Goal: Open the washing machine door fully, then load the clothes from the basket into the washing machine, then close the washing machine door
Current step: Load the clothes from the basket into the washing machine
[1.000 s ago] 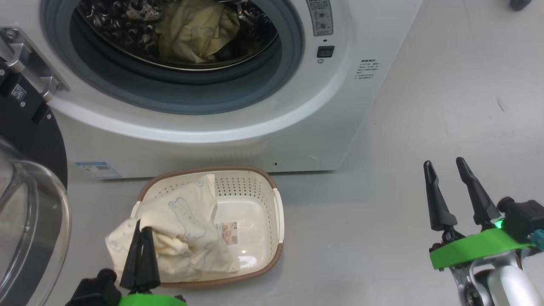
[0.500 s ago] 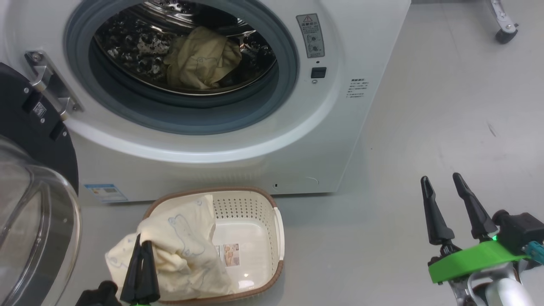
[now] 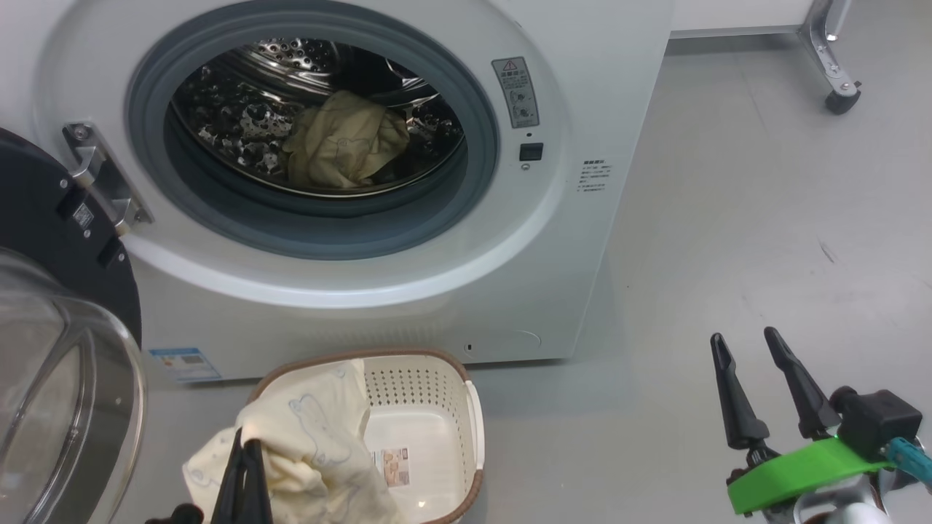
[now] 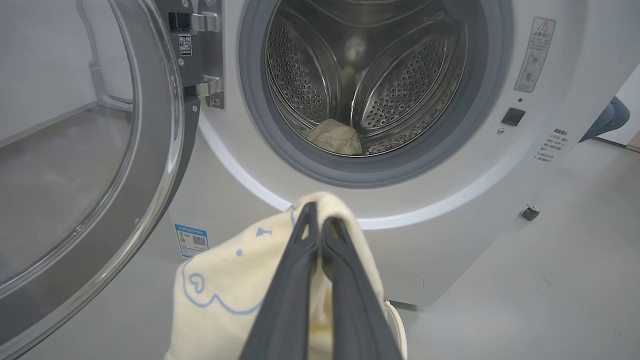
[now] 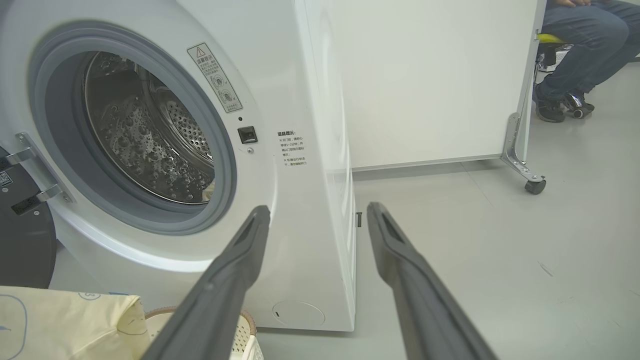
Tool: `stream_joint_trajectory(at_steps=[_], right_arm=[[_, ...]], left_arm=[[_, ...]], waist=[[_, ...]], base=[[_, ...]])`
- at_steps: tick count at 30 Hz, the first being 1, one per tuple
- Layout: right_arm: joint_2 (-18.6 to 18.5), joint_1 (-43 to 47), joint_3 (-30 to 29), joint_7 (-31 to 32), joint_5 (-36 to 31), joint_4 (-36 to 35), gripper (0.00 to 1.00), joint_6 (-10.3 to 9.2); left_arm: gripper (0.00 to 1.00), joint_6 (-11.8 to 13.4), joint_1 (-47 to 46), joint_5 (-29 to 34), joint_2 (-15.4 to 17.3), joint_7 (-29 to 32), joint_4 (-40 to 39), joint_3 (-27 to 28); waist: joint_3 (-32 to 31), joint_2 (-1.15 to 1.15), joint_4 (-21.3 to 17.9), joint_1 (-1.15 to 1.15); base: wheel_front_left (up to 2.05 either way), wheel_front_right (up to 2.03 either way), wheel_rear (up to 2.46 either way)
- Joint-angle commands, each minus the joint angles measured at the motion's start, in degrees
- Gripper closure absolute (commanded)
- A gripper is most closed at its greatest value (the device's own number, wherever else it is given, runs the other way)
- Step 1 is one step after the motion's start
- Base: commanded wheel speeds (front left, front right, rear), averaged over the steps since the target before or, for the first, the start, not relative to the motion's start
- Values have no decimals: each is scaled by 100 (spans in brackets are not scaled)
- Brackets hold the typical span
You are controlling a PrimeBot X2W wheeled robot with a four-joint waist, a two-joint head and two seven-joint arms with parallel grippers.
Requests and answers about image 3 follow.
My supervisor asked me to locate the teal right camera connector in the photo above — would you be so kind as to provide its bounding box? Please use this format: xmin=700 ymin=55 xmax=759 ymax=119
xmin=885 ymin=437 xmax=932 ymax=485

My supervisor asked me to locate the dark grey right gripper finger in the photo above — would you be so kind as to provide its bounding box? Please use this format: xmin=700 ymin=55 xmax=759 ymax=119
xmin=763 ymin=326 xmax=842 ymax=440
xmin=710 ymin=333 xmax=770 ymax=450

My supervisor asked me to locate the grey rubber door gasket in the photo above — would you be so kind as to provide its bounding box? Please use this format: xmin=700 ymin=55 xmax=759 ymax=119
xmin=125 ymin=13 xmax=501 ymax=261

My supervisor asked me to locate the grey partition leg with caster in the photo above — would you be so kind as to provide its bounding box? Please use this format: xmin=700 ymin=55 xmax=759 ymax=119
xmin=797 ymin=0 xmax=864 ymax=115

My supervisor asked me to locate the steel perforated drum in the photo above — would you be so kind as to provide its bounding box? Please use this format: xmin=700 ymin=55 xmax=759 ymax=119
xmin=171 ymin=38 xmax=467 ymax=199

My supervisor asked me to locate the blue energy label sticker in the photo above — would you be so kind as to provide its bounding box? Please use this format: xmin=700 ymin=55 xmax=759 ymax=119
xmin=149 ymin=347 xmax=221 ymax=383

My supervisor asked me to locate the grey warning sticker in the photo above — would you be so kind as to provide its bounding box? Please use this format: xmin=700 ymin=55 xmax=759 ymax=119
xmin=491 ymin=57 xmax=541 ymax=130

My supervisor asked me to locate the round dark grey washer door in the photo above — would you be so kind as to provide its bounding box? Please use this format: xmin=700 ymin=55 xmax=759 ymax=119
xmin=0 ymin=127 xmax=146 ymax=524

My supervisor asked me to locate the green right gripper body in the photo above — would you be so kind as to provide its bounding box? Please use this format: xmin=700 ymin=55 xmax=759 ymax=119
xmin=726 ymin=435 xmax=895 ymax=517

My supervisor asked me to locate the cream printed garment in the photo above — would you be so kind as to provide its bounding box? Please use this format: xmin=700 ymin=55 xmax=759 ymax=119
xmin=182 ymin=359 xmax=401 ymax=524
xmin=283 ymin=90 xmax=411 ymax=190

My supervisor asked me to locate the metal door hinge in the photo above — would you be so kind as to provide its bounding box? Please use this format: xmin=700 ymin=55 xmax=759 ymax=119
xmin=62 ymin=122 xmax=154 ymax=235

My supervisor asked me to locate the product sticker inside basket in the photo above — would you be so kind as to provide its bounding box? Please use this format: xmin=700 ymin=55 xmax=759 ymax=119
xmin=371 ymin=448 xmax=411 ymax=488

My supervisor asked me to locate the white front-load washing machine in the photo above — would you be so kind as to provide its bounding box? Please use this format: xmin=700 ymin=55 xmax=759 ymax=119
xmin=0 ymin=0 xmax=674 ymax=383

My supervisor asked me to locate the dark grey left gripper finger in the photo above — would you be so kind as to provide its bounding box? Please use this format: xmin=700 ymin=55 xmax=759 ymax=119
xmin=245 ymin=439 xmax=274 ymax=524
xmin=211 ymin=428 xmax=245 ymax=524

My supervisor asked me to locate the cream perforated laundry basket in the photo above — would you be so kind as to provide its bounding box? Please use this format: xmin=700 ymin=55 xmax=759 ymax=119
xmin=248 ymin=348 xmax=485 ymax=524

